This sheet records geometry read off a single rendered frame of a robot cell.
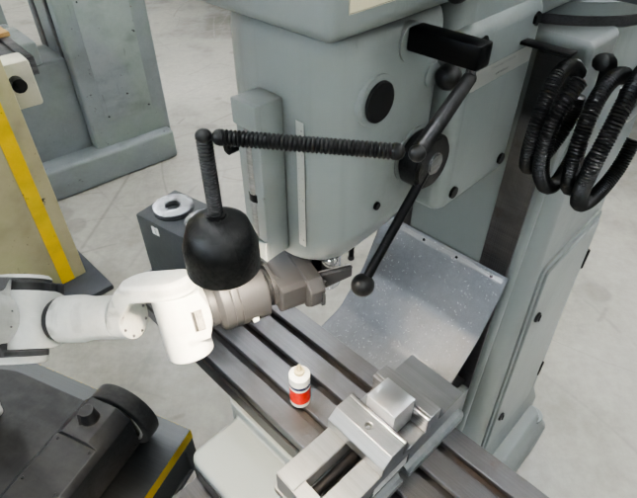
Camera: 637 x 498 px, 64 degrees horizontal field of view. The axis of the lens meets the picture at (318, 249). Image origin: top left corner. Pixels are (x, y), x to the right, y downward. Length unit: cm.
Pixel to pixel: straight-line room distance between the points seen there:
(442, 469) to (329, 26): 77
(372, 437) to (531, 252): 47
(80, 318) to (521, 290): 83
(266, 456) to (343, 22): 87
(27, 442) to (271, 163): 115
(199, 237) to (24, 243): 215
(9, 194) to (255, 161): 195
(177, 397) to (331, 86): 181
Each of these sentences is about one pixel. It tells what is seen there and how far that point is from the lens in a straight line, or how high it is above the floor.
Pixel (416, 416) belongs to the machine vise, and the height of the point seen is 100.
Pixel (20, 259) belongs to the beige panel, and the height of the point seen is 27.
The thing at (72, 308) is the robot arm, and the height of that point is 123.
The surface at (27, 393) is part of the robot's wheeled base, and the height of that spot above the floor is 57.
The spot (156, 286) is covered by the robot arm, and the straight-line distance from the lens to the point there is 71.
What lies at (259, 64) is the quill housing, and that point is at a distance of 58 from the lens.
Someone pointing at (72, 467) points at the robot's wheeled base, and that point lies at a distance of 145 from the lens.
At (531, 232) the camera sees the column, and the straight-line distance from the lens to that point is 104.
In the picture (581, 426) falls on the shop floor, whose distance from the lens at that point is 229.
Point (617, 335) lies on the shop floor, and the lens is 267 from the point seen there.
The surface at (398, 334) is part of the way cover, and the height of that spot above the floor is 87.
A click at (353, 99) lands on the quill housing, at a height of 156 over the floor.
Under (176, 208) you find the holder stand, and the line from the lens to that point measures 121.
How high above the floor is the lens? 178
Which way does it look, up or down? 41 degrees down
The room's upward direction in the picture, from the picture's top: straight up
